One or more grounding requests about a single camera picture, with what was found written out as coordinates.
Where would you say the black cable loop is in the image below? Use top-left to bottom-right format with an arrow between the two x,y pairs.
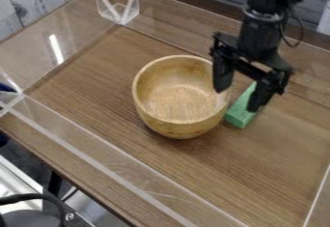
0,192 -> 65,227

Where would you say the black metal bracket with screw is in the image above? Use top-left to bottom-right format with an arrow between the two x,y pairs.
43,201 -> 95,227

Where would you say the blue object behind acrylic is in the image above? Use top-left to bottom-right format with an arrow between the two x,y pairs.
0,82 -> 17,93

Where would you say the black table leg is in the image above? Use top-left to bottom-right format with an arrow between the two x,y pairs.
48,172 -> 63,196

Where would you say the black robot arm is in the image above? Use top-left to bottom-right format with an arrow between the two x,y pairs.
210,0 -> 303,112

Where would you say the green rectangular block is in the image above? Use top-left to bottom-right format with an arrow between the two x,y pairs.
224,83 -> 256,128

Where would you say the light wooden bowl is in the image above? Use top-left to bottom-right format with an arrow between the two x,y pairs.
131,55 -> 231,139

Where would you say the white object at right edge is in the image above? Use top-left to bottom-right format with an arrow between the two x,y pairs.
316,0 -> 330,36

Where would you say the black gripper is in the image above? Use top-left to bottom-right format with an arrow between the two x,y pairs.
208,10 -> 292,113

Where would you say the clear acrylic enclosure wall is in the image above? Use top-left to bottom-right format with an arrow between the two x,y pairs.
0,0 -> 330,227

